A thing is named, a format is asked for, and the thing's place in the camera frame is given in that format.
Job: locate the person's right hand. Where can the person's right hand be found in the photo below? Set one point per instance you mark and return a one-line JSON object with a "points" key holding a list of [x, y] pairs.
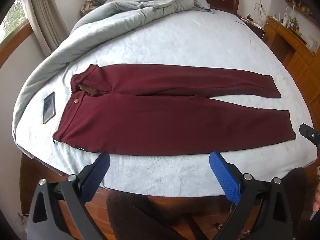
{"points": [[317, 200]]}

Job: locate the grey duvet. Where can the grey duvet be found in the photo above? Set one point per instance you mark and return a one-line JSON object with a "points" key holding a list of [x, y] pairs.
{"points": [[112, 22]]}

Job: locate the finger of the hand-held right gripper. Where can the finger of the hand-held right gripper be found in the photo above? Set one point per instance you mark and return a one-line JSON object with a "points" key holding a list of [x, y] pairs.
{"points": [[310, 135]]}

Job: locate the white bottle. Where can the white bottle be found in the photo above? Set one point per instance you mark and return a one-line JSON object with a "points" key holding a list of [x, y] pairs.
{"points": [[286, 20]]}

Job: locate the person's right leg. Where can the person's right leg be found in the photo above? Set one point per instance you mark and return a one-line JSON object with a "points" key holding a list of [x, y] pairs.
{"points": [[297, 200]]}

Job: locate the beige curtain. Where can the beige curtain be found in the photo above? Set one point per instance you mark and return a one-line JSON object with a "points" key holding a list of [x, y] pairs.
{"points": [[47, 22]]}

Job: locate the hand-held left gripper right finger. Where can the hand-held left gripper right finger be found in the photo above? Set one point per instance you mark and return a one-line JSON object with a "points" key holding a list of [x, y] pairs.
{"points": [[225, 180]]}

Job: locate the wooden bed frame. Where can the wooden bed frame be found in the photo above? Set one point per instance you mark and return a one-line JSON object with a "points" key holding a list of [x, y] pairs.
{"points": [[30, 170]]}

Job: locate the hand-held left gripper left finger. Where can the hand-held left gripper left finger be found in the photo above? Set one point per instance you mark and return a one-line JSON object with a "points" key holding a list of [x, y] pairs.
{"points": [[96, 177]]}

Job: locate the maroon pants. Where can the maroon pants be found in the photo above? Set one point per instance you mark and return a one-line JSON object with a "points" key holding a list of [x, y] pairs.
{"points": [[150, 120]]}

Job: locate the light blue bed sheet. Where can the light blue bed sheet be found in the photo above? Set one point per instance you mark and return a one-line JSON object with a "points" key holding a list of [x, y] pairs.
{"points": [[175, 45]]}

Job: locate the person's left leg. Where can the person's left leg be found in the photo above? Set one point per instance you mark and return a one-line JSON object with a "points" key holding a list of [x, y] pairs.
{"points": [[155, 215]]}

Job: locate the black smartphone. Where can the black smartphone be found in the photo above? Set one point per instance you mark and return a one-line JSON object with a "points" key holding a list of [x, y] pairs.
{"points": [[49, 107]]}

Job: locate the wooden desk cabinet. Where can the wooden desk cabinet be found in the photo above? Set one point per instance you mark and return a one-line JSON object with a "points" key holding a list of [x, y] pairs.
{"points": [[297, 57]]}

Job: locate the wooden wall shelf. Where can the wooden wall shelf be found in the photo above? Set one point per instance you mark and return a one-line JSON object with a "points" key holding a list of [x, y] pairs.
{"points": [[300, 5]]}

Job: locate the person's leg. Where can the person's leg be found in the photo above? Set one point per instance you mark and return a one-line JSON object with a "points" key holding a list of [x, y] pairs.
{"points": [[155, 215], [297, 200]]}

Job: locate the wooden framed window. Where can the wooden framed window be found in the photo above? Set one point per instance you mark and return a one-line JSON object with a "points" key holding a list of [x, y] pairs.
{"points": [[15, 20]]}

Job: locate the camouflage pillow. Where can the camouflage pillow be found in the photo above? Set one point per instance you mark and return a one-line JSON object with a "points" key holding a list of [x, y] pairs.
{"points": [[93, 3]]}

